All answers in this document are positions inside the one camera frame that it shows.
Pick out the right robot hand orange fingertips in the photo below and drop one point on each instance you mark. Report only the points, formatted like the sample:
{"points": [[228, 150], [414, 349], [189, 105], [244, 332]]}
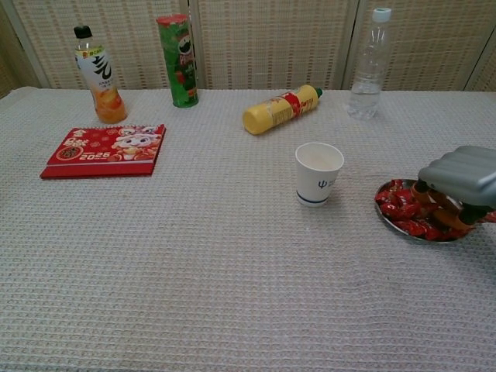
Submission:
{"points": [[465, 174]]}

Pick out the red candy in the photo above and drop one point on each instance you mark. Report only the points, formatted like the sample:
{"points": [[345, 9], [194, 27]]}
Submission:
{"points": [[414, 228], [399, 187], [441, 235], [490, 217], [401, 211], [384, 196]]}

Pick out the round metal plate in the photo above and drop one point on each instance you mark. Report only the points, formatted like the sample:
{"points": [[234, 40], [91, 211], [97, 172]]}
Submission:
{"points": [[407, 182]]}

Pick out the bamboo folding screen panel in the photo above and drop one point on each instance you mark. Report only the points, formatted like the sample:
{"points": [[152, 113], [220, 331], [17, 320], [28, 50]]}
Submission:
{"points": [[11, 58], [434, 42], [486, 73], [271, 42], [128, 42]]}

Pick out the clear plastic water bottle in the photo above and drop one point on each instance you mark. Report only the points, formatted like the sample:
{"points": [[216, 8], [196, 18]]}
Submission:
{"points": [[366, 77]]}

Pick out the white paper cup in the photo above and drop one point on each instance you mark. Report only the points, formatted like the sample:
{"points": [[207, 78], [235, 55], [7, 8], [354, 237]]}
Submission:
{"points": [[315, 186]]}

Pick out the yellow bottle green cap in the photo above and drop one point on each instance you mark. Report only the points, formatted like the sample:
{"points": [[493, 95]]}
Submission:
{"points": [[271, 114]]}

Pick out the white woven tablecloth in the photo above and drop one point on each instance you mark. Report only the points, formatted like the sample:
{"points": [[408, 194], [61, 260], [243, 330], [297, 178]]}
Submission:
{"points": [[193, 271]]}

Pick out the green chips can red lid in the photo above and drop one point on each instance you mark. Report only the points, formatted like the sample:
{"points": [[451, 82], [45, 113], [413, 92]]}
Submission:
{"points": [[180, 66]]}

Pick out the red desk calendar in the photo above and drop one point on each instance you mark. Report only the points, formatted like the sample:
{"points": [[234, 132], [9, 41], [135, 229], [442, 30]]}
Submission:
{"points": [[100, 151]]}

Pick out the orange juice bottle black cap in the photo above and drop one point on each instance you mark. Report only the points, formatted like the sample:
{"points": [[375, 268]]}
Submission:
{"points": [[102, 77]]}

